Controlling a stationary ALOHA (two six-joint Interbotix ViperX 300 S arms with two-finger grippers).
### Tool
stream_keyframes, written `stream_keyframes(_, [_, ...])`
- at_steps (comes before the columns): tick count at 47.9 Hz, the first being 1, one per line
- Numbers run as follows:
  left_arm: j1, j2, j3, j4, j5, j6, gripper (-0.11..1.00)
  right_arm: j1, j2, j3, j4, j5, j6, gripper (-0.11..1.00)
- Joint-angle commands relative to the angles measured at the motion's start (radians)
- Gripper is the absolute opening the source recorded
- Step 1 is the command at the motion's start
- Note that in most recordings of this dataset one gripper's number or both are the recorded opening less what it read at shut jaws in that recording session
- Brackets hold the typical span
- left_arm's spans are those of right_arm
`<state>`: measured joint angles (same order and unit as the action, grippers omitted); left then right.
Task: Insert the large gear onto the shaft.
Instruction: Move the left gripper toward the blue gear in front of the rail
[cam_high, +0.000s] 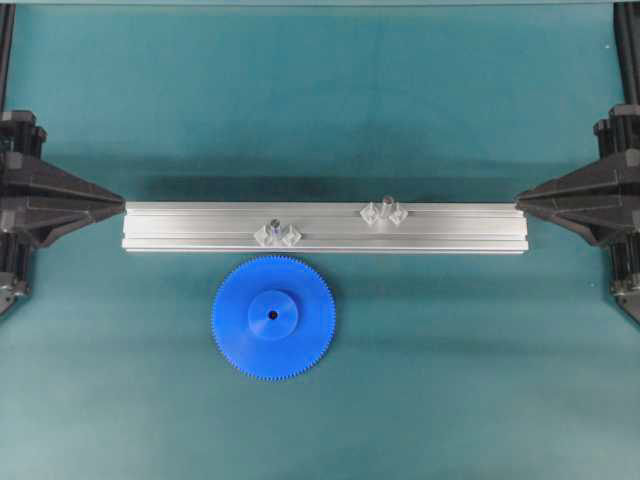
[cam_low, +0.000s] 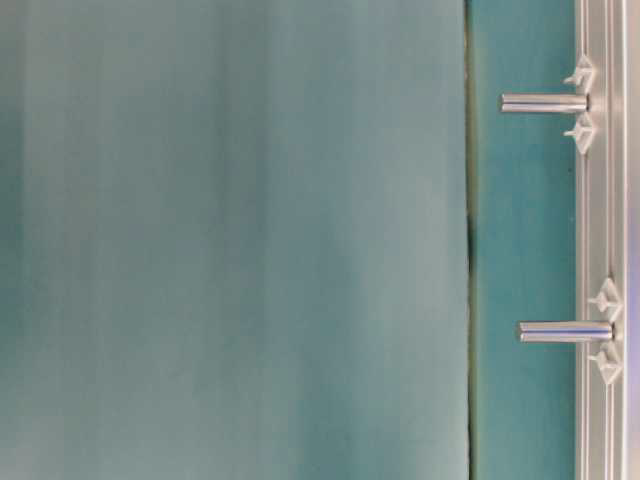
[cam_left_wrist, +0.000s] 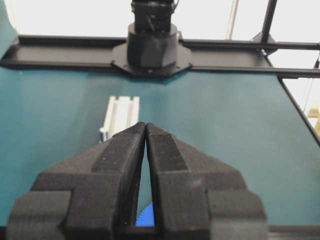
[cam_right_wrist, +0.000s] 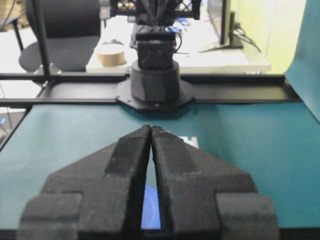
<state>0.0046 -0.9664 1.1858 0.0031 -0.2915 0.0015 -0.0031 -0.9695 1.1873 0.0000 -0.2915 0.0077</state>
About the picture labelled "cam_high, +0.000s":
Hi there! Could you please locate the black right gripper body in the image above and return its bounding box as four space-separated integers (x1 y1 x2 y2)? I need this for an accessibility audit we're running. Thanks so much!
594 104 639 321

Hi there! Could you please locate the large blue plastic gear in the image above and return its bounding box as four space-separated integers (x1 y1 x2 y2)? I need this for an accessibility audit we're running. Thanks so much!
211 255 337 381

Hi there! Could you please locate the aluminium extrusion rail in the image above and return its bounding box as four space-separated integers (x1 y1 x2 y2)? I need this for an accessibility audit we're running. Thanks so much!
122 202 529 255

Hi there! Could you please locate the black right frame post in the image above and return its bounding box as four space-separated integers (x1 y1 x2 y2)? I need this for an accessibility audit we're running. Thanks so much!
613 1 639 104

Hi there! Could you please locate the left clear shaft mount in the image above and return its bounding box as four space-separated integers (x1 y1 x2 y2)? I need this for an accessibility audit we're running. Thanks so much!
254 218 302 248

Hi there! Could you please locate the black left frame post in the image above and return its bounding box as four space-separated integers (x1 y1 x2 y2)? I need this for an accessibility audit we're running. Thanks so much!
0 3 16 111

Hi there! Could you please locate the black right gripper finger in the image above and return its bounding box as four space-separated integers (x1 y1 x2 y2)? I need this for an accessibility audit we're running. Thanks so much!
516 153 625 208
516 204 625 246

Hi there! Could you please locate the right clear shaft mount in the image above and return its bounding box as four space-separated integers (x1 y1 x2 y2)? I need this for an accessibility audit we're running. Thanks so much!
359 196 408 226

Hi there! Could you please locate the black frame post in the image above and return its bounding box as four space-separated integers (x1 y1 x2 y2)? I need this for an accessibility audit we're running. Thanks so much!
0 3 16 111
613 1 639 104

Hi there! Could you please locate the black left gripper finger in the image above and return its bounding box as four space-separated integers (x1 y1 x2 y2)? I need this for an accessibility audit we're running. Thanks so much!
3 204 125 247
3 152 125 206

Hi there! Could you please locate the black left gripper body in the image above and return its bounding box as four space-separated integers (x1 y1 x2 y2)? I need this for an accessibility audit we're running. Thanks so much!
1 111 47 316

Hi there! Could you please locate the clear shaft mount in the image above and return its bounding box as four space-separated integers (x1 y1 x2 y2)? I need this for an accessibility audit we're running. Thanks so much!
254 218 302 248
359 196 408 226

